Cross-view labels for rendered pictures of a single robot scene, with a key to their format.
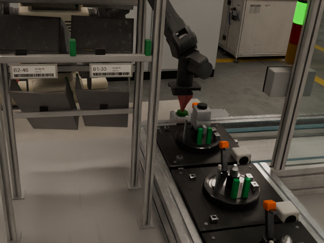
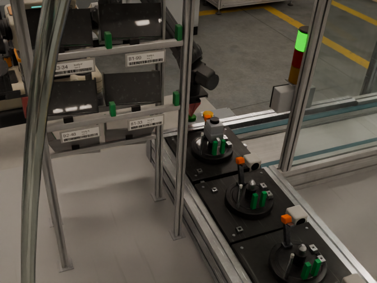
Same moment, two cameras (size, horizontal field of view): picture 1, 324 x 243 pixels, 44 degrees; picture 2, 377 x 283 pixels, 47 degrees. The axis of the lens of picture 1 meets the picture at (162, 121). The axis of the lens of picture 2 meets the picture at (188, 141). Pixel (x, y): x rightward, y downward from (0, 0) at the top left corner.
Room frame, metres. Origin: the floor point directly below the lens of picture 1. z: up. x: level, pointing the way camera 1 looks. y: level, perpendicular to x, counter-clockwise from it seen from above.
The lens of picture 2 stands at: (-0.07, 0.14, 1.83)
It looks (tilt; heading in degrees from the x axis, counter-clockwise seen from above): 36 degrees down; 351
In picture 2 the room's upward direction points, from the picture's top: 4 degrees clockwise
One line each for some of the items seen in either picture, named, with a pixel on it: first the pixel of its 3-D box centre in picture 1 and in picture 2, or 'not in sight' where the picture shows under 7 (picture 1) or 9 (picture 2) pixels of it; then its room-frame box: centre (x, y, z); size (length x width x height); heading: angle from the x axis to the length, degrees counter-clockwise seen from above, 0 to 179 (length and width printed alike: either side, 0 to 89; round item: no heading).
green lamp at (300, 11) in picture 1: (305, 12); (306, 40); (0.99, -0.33, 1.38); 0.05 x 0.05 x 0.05
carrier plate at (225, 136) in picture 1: (197, 144); (211, 153); (1.06, -0.11, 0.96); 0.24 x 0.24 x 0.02; 16
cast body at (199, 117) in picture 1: (202, 116); (215, 129); (1.05, -0.12, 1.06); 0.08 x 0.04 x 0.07; 13
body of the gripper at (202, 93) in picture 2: (184, 79); (192, 87); (1.27, -0.07, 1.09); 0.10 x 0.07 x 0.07; 106
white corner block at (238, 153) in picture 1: (240, 156); (251, 162); (0.99, -0.23, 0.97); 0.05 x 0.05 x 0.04; 16
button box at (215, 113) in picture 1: (199, 120); (207, 122); (1.29, -0.14, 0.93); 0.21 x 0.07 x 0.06; 106
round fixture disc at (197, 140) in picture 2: (198, 139); (211, 148); (1.06, -0.11, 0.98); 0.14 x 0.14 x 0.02
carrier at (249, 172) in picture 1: (233, 178); (251, 190); (0.81, -0.18, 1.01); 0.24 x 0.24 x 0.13; 16
